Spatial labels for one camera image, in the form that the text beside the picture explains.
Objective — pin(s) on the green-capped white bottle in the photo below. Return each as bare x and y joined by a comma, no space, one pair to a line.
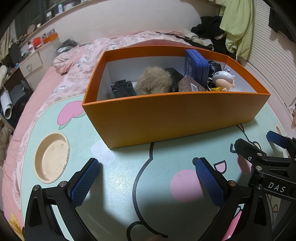
60,8

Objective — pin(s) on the brown patterned small box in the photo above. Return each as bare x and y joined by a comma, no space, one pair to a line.
190,84

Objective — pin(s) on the grey cloth bundle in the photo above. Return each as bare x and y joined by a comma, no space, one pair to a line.
67,46

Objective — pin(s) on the black clothes pile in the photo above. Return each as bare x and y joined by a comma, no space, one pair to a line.
208,25

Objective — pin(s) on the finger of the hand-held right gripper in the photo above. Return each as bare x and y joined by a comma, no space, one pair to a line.
277,139
247,149

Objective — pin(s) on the maroon pillow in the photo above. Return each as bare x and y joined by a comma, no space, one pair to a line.
161,42

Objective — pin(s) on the orange cardboard box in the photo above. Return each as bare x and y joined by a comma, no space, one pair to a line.
161,118

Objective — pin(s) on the black pouch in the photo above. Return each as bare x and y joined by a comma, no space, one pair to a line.
175,76

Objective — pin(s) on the dark hanging garment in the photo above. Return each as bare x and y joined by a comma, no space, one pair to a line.
277,20

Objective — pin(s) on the red container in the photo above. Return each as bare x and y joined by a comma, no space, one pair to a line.
37,42

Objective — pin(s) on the beige garment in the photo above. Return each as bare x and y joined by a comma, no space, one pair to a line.
198,39

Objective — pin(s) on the white drawer cabinet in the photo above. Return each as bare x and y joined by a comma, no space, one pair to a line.
31,64

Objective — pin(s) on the white paper roll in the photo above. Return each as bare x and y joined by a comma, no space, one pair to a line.
6,104

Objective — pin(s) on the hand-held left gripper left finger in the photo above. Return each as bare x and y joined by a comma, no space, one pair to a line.
85,183

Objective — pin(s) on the beige fluffy pom-pom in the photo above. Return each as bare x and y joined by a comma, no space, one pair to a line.
152,80

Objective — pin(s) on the pink floral duvet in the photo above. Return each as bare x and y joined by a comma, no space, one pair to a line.
76,76

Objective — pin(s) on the white-haired doll figure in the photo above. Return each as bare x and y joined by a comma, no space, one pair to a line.
220,77

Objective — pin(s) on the small orange storage box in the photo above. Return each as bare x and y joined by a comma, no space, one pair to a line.
51,37

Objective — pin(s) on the pink bed sheet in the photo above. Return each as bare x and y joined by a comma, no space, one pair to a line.
30,111

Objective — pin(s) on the green toy car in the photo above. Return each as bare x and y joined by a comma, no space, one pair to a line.
121,89

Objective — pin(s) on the green hanging garment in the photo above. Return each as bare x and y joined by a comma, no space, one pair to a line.
238,27

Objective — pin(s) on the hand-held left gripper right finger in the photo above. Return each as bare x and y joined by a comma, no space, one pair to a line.
209,183

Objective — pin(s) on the white louvred wardrobe door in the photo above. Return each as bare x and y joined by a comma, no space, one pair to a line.
270,58

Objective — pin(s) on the beige fluffy rug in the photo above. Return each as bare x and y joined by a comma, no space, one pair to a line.
5,141

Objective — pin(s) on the blue tin case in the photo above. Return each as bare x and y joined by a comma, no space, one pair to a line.
194,64

